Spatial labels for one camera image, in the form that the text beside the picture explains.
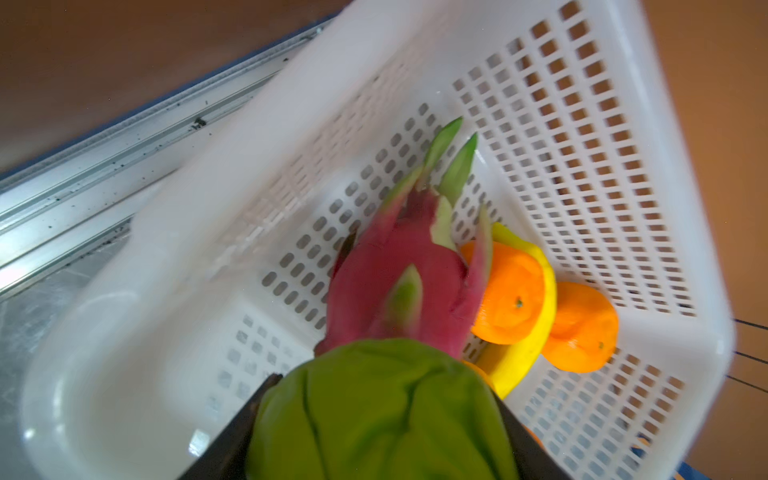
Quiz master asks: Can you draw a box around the yellow banana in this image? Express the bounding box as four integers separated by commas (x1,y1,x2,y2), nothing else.
475,223,556,399

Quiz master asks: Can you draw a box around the aluminium front rail frame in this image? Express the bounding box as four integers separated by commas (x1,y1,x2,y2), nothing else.
1,17,332,298

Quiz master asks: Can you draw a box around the white perforated plastic basket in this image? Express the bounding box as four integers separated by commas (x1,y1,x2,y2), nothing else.
20,1,735,479

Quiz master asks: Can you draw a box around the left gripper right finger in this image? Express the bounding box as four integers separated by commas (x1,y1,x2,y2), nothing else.
494,395,570,480

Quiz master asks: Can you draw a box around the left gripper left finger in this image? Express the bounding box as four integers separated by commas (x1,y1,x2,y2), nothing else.
179,374,283,480

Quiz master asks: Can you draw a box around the pink dragon fruit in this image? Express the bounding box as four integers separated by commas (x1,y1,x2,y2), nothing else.
314,118,493,358

